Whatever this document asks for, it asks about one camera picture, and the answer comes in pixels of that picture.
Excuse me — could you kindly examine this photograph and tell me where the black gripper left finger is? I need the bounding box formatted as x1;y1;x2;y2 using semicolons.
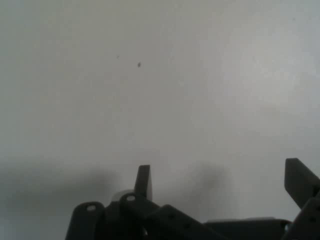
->
65;164;226;240

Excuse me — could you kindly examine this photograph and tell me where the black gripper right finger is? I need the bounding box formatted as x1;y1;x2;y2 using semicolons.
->
284;157;320;240

